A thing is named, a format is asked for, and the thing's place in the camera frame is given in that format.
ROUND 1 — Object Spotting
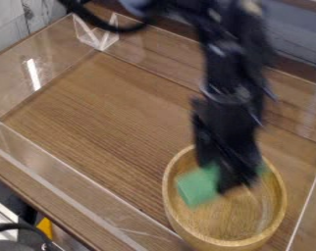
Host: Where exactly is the green rectangular block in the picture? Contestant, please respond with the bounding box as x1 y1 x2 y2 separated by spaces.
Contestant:
173 162 267 209

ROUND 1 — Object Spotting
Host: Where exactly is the black cable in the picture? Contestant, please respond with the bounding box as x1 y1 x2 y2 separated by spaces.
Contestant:
0 222 51 251

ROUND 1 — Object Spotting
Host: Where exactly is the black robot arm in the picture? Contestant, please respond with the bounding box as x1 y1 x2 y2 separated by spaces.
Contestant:
58 0 274 193

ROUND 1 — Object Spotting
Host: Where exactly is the brown wooden bowl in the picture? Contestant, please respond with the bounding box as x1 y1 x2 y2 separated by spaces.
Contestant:
161 146 286 251

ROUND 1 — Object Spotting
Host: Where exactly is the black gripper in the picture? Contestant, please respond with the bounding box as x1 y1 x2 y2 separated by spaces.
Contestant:
191 84 263 194

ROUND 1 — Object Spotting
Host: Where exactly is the yellow and black device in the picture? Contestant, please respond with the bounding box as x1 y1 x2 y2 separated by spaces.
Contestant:
31 217 62 251

